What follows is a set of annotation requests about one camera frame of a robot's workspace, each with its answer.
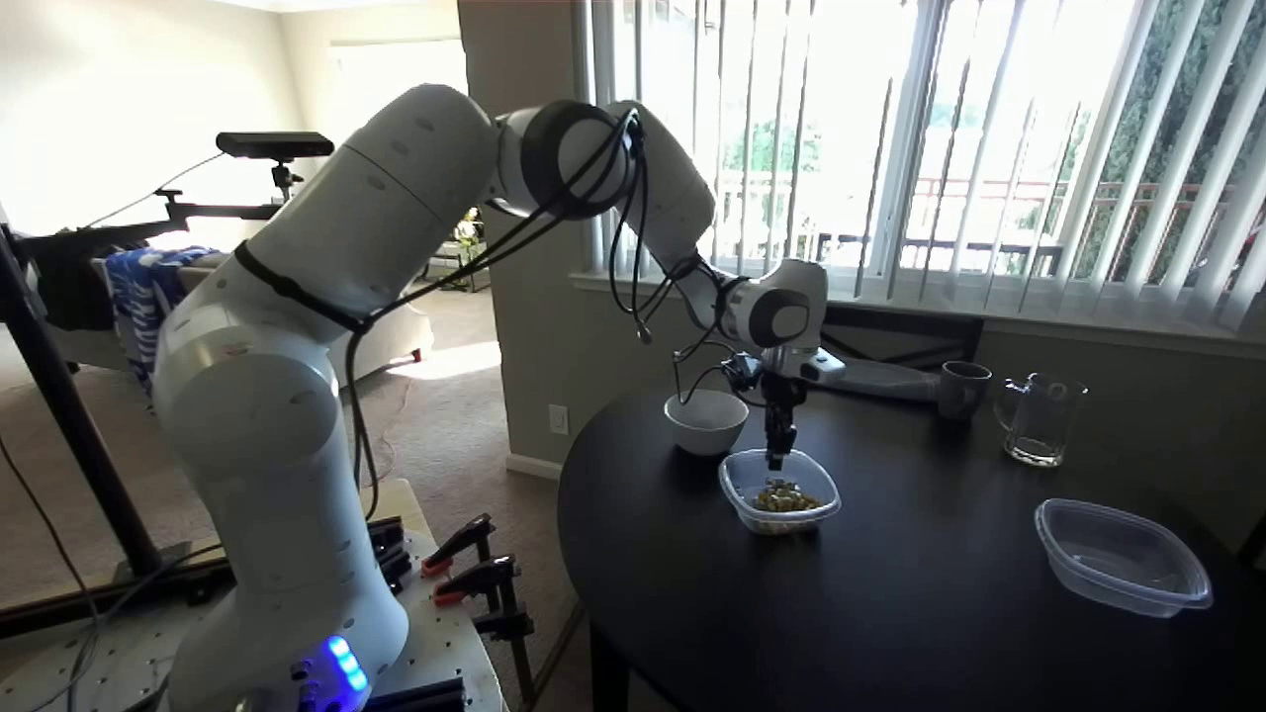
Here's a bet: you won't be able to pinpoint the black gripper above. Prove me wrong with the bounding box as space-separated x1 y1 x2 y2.
753 347 811 474

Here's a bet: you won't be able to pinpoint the yellow food pieces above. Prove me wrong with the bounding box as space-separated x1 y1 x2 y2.
749 474 823 515

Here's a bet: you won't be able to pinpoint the clear plastic lunchbox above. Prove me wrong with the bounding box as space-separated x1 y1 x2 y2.
717 444 845 538

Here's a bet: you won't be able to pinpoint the white ceramic bowl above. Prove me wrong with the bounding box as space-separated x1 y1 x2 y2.
659 389 756 463

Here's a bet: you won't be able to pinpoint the black chair with plain back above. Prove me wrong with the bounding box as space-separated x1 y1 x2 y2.
823 297 984 389

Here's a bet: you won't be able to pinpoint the grey mug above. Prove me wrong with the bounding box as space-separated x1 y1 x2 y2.
934 357 997 426

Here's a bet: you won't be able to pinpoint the clear drinking glass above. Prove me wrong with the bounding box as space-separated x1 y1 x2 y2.
988 370 1091 474

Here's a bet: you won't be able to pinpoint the empty clear plastic container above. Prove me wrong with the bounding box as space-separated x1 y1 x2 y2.
1027 496 1220 620

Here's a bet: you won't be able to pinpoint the robot mounting table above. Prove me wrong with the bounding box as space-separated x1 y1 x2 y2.
0 470 517 712

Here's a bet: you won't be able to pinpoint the white vertical window blinds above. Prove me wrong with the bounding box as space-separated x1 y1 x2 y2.
584 0 1266 331

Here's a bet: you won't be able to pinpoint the blue pack of bottles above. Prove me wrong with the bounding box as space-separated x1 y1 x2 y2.
96 240 222 389

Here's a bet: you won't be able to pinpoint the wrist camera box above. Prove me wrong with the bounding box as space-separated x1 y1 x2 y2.
797 346 851 389

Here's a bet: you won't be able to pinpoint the orange-handled black clamp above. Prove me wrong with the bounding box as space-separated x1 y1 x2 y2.
421 511 498 582
433 549 538 653

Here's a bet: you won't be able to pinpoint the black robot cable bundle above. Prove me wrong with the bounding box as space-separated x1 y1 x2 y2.
338 101 658 524

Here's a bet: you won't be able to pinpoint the black stereo camera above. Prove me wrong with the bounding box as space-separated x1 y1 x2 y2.
212 127 342 167

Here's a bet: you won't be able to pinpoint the black camera stand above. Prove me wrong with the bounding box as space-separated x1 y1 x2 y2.
0 155 287 627

